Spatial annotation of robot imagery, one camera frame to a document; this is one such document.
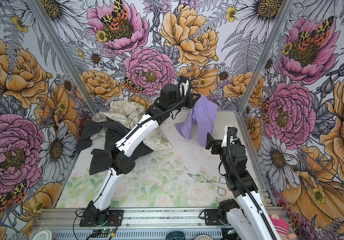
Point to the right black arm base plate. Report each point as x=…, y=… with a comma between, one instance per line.
x=212, y=218

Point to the pink plush toy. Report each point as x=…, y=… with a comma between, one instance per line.
x=282, y=227

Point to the purple printed cloth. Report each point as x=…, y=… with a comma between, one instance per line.
x=202, y=115

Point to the white round lid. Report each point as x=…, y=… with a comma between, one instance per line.
x=43, y=235

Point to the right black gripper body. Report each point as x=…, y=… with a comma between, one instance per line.
x=224, y=154

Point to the aluminium front rail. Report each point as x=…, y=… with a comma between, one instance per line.
x=133, y=218

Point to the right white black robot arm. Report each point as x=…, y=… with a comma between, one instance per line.
x=245, y=212

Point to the black cloth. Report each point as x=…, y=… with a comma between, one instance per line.
x=109, y=156

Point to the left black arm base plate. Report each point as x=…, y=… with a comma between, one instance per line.
x=108, y=218

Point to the white round mesh object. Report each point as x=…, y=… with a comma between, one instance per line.
x=203, y=237

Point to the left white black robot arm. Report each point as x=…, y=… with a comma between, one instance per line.
x=150, y=121

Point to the cream patterned cloth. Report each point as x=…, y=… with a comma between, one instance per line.
x=129, y=114

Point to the dark teal round object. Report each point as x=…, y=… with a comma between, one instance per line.
x=175, y=236

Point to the green circuit board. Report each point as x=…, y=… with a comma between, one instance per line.
x=103, y=233

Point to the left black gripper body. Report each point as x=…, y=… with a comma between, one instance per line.
x=181, y=101

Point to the metal wire tongs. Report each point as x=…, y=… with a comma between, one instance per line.
x=218, y=184

